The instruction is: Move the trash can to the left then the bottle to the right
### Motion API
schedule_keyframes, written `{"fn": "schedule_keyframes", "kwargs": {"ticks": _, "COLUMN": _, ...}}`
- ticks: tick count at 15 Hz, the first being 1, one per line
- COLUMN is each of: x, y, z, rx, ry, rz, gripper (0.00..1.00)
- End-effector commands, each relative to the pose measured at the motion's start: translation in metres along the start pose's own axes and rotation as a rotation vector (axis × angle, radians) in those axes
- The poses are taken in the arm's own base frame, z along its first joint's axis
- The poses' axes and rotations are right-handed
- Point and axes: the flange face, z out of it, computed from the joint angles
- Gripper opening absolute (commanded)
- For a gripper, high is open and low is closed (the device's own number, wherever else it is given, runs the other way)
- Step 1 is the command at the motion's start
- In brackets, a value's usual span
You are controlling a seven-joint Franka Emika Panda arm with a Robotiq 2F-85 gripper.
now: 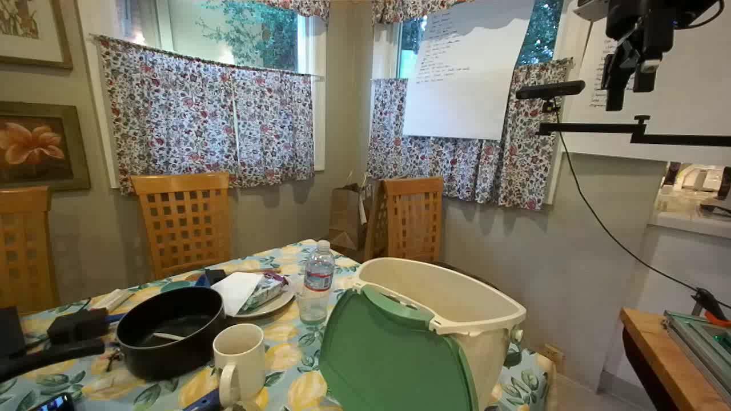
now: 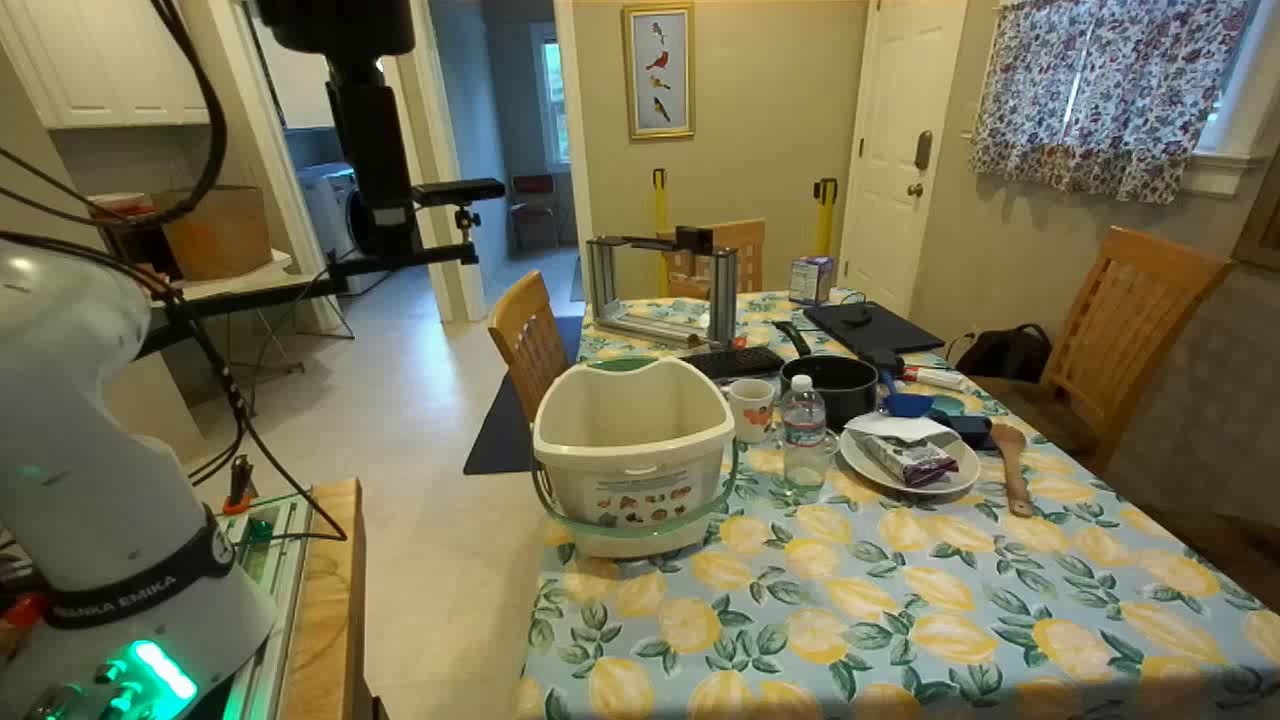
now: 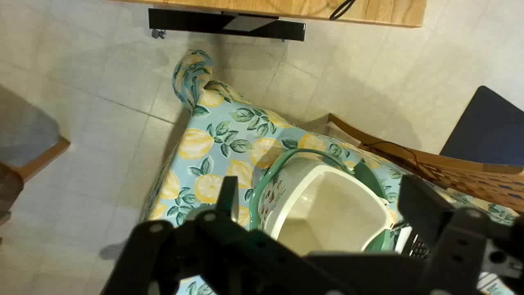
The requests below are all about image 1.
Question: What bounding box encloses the clear plastic water bottle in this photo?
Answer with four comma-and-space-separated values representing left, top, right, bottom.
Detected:
296, 239, 334, 325

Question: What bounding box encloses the cream and green trash can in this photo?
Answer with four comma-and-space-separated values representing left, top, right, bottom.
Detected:
320, 257, 525, 411

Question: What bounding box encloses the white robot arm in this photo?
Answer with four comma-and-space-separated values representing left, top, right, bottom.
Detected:
575, 0, 723, 112

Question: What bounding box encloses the brown paper bag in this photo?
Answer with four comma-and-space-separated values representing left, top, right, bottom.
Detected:
329, 183, 365, 260

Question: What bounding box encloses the wooden chair with cushion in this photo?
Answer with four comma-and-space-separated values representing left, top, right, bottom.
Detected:
365, 179, 443, 263

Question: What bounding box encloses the white plate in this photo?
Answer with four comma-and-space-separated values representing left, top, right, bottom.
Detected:
229, 285, 296, 320

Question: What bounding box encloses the purple snack packet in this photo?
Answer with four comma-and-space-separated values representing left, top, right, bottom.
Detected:
243, 276, 287, 312

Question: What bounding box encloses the floral curtain right window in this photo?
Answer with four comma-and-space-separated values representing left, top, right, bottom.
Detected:
365, 59, 573, 212

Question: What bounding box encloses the floral curtain window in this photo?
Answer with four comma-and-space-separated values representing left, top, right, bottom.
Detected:
365, 59, 573, 212
99, 36, 315, 191

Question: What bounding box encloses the white paper napkin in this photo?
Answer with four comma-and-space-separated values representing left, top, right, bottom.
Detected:
213, 272, 262, 314

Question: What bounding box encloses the wooden lattice chair middle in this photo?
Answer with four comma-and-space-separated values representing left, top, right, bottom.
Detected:
132, 171, 230, 279

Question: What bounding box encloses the wooden lattice chair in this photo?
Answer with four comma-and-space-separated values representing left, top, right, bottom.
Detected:
0, 187, 59, 312
132, 171, 230, 279

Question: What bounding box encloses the white ceramic mug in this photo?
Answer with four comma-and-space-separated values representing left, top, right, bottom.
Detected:
213, 325, 264, 407

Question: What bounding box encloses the floral curtain left window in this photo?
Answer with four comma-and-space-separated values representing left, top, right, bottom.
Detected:
99, 36, 315, 191

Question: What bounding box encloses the black round pan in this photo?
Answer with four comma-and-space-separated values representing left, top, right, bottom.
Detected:
117, 288, 224, 382

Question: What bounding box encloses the black device on table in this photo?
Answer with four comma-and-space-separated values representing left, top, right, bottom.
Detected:
0, 306, 109, 382

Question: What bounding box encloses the wooden side table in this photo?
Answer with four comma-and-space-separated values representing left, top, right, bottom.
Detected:
620, 309, 731, 411

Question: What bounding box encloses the wooden lattice chair left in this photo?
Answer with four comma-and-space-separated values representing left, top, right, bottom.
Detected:
0, 187, 59, 312

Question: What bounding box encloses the whiteboard with writing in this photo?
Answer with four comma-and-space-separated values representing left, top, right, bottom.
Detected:
556, 0, 731, 136

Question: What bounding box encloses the black phone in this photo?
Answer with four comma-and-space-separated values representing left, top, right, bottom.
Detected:
32, 392, 76, 411

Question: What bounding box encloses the green tray on side table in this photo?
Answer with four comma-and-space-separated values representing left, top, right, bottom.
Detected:
664, 312, 731, 398

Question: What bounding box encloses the upper framed picture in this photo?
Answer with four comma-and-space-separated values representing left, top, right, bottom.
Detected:
0, 0, 74, 70

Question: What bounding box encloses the black cable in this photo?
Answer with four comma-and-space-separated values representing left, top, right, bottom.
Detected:
556, 112, 731, 314

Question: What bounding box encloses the black camera boom stand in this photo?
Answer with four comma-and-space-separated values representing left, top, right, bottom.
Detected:
517, 79, 731, 148

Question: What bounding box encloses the flower painting in frame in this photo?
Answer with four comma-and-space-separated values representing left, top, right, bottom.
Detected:
0, 100, 91, 191

